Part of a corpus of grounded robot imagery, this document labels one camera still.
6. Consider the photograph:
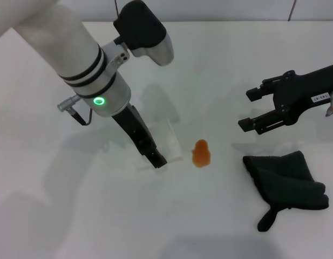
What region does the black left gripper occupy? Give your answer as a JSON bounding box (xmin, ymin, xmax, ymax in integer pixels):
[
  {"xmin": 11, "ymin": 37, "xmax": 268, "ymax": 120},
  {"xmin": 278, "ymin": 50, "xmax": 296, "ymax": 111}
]
[{"xmin": 112, "ymin": 104, "xmax": 168, "ymax": 169}]

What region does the brown liquid stain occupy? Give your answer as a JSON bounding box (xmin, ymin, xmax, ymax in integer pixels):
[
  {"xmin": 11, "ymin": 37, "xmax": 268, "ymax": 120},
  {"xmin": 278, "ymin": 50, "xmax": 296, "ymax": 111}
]
[{"xmin": 191, "ymin": 139, "xmax": 212, "ymax": 168}]

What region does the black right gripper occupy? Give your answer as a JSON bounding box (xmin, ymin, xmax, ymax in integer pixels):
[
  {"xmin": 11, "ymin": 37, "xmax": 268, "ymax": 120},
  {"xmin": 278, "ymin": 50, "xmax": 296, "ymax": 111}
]
[{"xmin": 238, "ymin": 63, "xmax": 333, "ymax": 135}]

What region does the silver black wrist camera box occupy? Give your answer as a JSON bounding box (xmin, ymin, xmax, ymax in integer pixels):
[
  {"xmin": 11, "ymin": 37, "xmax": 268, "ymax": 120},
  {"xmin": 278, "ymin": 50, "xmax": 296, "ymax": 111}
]
[{"xmin": 113, "ymin": 0, "xmax": 174, "ymax": 66}]

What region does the dark blue rag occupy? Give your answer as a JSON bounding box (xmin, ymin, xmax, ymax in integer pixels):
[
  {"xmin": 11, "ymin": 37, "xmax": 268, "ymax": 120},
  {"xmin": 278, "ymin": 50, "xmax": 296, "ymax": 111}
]
[{"xmin": 242, "ymin": 150, "xmax": 330, "ymax": 233}]

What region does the thin left arm cable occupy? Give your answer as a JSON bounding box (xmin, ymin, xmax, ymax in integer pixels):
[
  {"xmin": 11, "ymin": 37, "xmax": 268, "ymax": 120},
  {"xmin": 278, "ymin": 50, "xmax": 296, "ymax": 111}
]
[{"xmin": 74, "ymin": 107, "xmax": 94, "ymax": 126}]

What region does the white paper cup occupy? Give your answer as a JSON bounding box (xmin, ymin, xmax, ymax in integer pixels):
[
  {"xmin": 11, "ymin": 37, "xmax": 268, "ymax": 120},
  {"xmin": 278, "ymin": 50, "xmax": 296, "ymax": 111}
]
[{"xmin": 136, "ymin": 120, "xmax": 185, "ymax": 172}]

